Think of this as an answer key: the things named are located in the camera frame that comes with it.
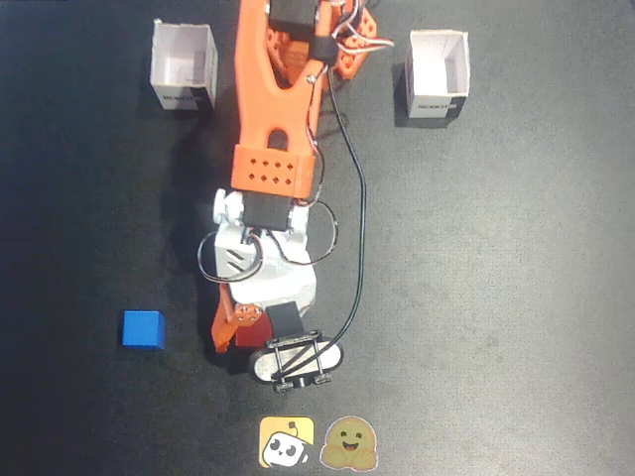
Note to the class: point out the white open cardboard box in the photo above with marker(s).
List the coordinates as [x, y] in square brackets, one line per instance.
[436, 74]
[184, 69]

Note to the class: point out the orange and white robot arm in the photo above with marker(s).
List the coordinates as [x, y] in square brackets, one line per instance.
[258, 99]

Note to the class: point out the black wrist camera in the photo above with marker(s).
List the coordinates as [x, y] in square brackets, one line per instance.
[268, 367]

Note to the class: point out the blue cube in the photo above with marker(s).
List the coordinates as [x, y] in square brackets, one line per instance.
[143, 329]

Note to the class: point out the red cube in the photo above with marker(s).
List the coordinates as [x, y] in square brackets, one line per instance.
[253, 335]

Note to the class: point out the yellow robot mascot sticker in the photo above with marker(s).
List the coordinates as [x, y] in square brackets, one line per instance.
[283, 441]

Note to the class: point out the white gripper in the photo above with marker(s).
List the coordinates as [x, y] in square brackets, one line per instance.
[246, 317]

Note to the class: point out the hugging face emoji sticker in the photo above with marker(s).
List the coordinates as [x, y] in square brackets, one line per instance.
[349, 442]

